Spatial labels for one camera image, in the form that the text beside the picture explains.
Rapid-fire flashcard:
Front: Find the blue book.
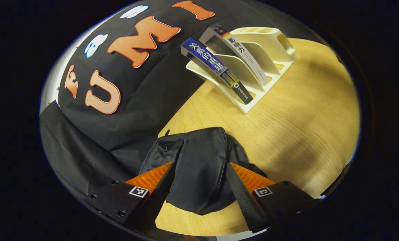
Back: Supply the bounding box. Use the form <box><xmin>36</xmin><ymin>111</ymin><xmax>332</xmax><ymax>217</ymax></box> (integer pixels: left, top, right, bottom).
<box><xmin>181</xmin><ymin>37</ymin><xmax>254</xmax><ymax>105</ymax></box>

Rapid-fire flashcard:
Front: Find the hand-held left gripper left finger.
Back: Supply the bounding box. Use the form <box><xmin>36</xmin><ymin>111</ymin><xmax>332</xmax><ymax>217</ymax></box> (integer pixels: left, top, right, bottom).
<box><xmin>84</xmin><ymin>162</ymin><xmax>177</xmax><ymax>231</ymax></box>

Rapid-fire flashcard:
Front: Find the white portrait book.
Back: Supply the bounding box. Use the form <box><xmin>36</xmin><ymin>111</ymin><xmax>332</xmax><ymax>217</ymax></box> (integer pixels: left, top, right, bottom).
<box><xmin>199</xmin><ymin>24</ymin><xmax>269</xmax><ymax>87</ymax></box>

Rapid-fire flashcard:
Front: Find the black schoolbag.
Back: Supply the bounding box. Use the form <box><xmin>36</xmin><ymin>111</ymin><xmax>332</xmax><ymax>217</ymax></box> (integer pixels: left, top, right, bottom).
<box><xmin>138</xmin><ymin>127</ymin><xmax>267</xmax><ymax>216</ymax></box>

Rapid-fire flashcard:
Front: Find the white bookshelf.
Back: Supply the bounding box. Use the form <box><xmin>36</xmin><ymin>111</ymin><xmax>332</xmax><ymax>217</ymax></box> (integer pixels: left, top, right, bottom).
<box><xmin>185</xmin><ymin>27</ymin><xmax>299</xmax><ymax>114</ymax></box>

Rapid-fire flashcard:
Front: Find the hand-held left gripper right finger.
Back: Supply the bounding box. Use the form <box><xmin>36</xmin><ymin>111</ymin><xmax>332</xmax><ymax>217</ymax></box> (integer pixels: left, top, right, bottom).
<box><xmin>225</xmin><ymin>162</ymin><xmax>324</xmax><ymax>234</ymax></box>

